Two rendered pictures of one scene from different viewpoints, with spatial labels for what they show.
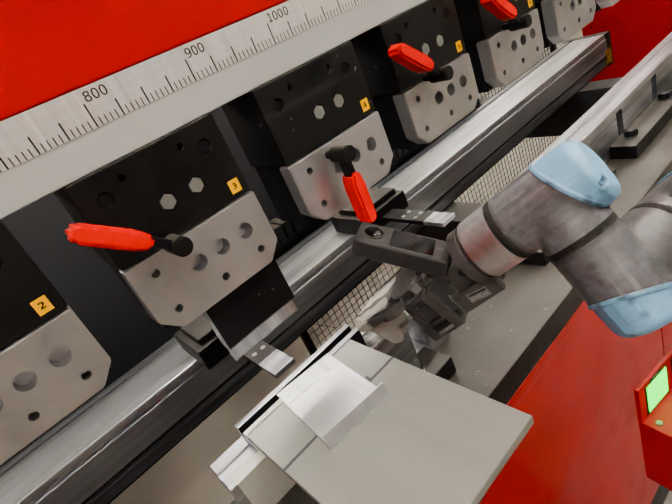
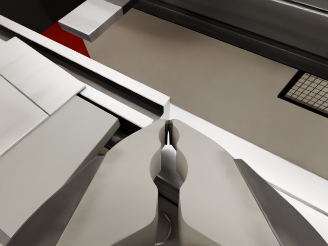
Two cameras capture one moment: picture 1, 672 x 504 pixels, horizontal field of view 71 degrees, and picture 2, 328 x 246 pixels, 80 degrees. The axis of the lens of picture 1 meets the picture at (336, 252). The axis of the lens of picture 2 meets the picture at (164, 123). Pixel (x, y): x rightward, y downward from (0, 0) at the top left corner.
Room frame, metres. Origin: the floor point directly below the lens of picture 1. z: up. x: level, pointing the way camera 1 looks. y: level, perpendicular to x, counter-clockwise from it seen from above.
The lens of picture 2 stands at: (0.52, -0.04, 1.11)
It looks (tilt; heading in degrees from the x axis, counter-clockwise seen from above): 61 degrees down; 62
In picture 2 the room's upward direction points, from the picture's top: straight up
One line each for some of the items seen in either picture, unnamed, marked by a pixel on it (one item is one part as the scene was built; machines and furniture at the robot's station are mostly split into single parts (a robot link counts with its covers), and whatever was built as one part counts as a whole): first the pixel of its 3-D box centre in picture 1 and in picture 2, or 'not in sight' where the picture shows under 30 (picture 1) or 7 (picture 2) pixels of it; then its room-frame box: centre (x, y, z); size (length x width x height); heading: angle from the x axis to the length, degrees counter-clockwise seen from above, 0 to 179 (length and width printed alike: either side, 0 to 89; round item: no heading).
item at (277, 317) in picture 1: (250, 303); not in sight; (0.49, 0.12, 1.13); 0.10 x 0.02 x 0.10; 121
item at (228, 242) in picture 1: (175, 221); not in sight; (0.48, 0.14, 1.26); 0.15 x 0.09 x 0.17; 121
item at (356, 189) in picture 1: (351, 185); not in sight; (0.52, -0.05, 1.20); 0.04 x 0.02 x 0.10; 31
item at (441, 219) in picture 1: (394, 211); not in sight; (0.83, -0.14, 1.01); 0.26 x 0.12 x 0.05; 31
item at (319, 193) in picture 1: (313, 136); not in sight; (0.58, -0.03, 1.26); 0.15 x 0.09 x 0.17; 121
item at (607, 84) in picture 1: (545, 112); not in sight; (1.51, -0.85, 0.81); 0.64 x 0.08 x 0.14; 31
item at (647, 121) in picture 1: (649, 122); not in sight; (0.96, -0.78, 0.89); 0.30 x 0.05 x 0.03; 121
